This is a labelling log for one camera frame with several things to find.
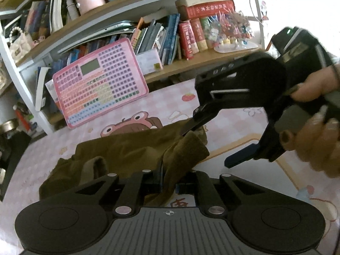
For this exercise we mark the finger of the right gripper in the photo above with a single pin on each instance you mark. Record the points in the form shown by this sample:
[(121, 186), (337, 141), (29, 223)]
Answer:
[(241, 156), (202, 115)]

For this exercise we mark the pink checkered desk mat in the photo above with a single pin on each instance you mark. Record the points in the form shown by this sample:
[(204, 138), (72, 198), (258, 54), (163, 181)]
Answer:
[(279, 207)]

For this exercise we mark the red thick dictionary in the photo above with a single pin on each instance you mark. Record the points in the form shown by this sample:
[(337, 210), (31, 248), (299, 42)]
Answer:
[(192, 9)]

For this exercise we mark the person right hand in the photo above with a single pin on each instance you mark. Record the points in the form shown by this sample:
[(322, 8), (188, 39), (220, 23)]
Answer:
[(317, 143)]

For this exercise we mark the black box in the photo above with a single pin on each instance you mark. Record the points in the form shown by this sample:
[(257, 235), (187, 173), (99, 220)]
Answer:
[(18, 143)]

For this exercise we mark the white wooden bookshelf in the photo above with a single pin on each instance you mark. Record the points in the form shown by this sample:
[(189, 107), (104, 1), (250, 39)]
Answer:
[(101, 22)]

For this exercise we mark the white leaning book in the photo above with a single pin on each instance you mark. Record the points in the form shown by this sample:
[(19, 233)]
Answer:
[(41, 79)]

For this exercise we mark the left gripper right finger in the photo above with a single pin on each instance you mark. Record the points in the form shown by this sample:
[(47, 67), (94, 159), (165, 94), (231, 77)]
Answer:
[(200, 185)]

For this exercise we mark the dark olive brown garment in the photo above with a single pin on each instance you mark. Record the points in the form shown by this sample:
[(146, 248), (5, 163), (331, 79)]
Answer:
[(162, 149)]

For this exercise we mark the metal round tin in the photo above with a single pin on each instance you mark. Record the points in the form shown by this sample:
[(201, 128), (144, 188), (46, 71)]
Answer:
[(8, 126)]

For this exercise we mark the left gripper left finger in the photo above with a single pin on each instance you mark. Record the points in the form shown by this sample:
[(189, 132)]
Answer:
[(140, 185)]

